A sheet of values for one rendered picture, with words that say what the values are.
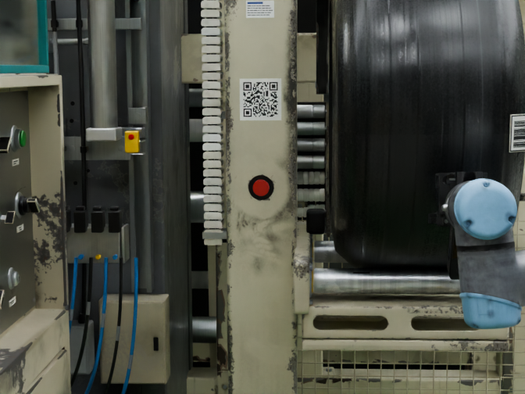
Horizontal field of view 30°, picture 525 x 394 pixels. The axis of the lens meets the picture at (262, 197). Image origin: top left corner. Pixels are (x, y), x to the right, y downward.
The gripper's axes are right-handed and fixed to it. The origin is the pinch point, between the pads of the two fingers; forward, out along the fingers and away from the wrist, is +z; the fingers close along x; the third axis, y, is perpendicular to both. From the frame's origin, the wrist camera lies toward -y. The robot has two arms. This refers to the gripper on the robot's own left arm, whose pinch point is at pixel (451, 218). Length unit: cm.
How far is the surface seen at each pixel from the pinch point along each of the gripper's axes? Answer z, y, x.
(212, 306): 99, -26, 49
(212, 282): 98, -19, 50
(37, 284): -7, -10, 66
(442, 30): -3.0, 30.1, 1.6
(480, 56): -4.3, 25.6, -4.0
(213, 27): 15, 34, 40
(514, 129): -3.4, 14.2, -9.5
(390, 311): 10.9, -16.3, 9.0
